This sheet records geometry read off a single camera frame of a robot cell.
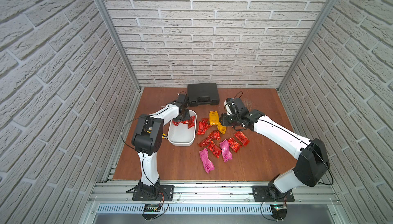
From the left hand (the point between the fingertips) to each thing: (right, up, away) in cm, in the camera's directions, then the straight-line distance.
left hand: (186, 114), depth 99 cm
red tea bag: (+18, -19, -14) cm, 30 cm away
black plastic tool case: (+11, +15, +20) cm, 28 cm away
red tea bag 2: (+12, -16, -12) cm, 23 cm away
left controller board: (-15, -44, -27) cm, 53 cm away
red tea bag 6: (+3, -5, -5) cm, 7 cm away
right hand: (+23, -1, -15) cm, 27 cm away
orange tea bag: (+18, -2, +1) cm, 19 cm away
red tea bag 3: (+19, -12, -10) cm, 24 cm away
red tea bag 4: (+29, -17, -12) cm, 36 cm away
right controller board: (+47, -44, -30) cm, 70 cm away
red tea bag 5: (+35, -14, -8) cm, 39 cm away
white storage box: (-3, -12, -7) cm, 14 cm away
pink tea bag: (+24, -19, -15) cm, 34 cm away
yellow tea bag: (+23, -9, -7) cm, 25 cm away
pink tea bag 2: (+14, -25, -20) cm, 35 cm away
